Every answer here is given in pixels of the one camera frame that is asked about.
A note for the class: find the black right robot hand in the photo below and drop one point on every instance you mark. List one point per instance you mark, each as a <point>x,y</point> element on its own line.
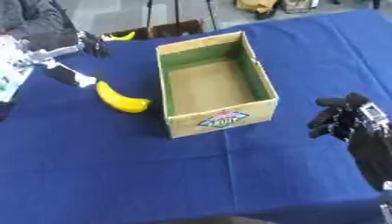
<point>370,145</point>

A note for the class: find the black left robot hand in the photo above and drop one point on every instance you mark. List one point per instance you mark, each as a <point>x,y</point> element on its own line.
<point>64,74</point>

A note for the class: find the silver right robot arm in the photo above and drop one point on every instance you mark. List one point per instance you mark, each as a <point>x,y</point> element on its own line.
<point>388,210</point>

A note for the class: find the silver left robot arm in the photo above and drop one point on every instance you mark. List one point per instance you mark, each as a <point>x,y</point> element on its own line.
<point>11,67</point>

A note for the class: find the dark brown box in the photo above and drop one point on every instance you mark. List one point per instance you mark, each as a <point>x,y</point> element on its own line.
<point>178,29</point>

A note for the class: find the tan cardboard box green inside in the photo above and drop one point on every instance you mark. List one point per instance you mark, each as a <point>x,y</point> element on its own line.
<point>214,84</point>

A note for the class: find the yellow toy banana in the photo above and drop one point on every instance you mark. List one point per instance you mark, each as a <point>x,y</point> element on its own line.
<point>123,37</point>
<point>120,100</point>

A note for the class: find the person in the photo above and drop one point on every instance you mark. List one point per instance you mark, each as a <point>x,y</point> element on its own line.
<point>28,14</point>

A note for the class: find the black tripod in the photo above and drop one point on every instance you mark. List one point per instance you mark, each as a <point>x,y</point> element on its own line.
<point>176,11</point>

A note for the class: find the grey bag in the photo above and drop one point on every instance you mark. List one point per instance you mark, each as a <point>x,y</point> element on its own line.
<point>298,5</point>

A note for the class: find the yellow bag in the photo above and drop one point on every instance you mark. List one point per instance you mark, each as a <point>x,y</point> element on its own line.
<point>256,6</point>

